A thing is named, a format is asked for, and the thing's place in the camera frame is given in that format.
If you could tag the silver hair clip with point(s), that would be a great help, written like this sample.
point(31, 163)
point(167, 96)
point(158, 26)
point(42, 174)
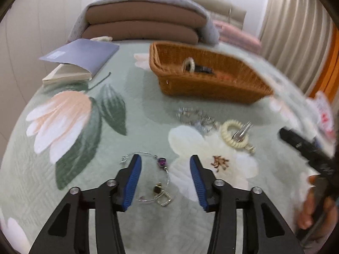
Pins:
point(239, 135)

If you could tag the pink folded blanket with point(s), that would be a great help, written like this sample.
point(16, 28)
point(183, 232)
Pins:
point(238, 34)

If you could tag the orange wooden door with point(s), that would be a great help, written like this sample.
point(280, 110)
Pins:
point(328, 76)

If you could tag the brown folded quilt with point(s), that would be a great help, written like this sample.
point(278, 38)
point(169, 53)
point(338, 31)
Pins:
point(140, 29)

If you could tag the blue cover book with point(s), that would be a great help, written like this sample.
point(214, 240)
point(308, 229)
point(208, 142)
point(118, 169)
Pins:
point(82, 51)

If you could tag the brown wicker basket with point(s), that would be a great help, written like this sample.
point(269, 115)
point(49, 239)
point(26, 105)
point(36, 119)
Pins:
point(198, 87)

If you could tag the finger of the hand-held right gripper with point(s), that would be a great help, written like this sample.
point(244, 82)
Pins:
point(304, 148)

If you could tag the person's right hand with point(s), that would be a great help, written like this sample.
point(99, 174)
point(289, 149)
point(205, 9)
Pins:
point(307, 211)

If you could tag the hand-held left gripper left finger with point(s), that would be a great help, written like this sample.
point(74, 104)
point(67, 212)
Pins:
point(132, 182)

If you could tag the green floral bedspread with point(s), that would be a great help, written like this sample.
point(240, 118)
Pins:
point(148, 98)

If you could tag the white wardrobe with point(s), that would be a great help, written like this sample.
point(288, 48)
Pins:
point(39, 10)

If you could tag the clear plastic bag red print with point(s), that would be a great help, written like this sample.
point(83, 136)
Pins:
point(323, 111)

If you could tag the beige pleated curtain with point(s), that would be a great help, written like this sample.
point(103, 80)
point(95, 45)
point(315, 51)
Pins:
point(291, 31)

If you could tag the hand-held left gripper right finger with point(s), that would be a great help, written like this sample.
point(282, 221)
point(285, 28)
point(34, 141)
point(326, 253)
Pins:
point(198, 182)

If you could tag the black wrist watch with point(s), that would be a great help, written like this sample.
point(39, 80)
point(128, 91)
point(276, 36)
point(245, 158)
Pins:
point(202, 70)

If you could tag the grey floral blanket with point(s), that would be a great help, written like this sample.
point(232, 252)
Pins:
point(148, 0)

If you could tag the cream cloth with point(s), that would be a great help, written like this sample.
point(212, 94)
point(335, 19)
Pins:
point(102, 39)

